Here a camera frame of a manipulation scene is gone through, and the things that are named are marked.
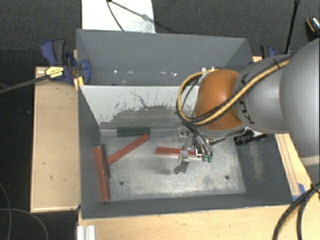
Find grey metal bin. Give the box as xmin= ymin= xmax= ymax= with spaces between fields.
xmin=75 ymin=28 xmax=294 ymax=220

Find dark green flat block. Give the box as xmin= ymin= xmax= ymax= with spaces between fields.
xmin=116 ymin=126 xmax=151 ymax=138

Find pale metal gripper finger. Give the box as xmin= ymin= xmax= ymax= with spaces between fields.
xmin=175 ymin=127 xmax=190 ymax=142
xmin=173 ymin=150 xmax=191 ymax=175

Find red-brown flat block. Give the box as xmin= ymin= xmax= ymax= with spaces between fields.
xmin=155 ymin=146 xmax=201 ymax=158
xmin=93 ymin=145 xmax=111 ymax=203
xmin=106 ymin=133 xmax=151 ymax=166

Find black cylinder on white bracket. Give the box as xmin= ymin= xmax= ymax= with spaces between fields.
xmin=233 ymin=126 xmax=269 ymax=146

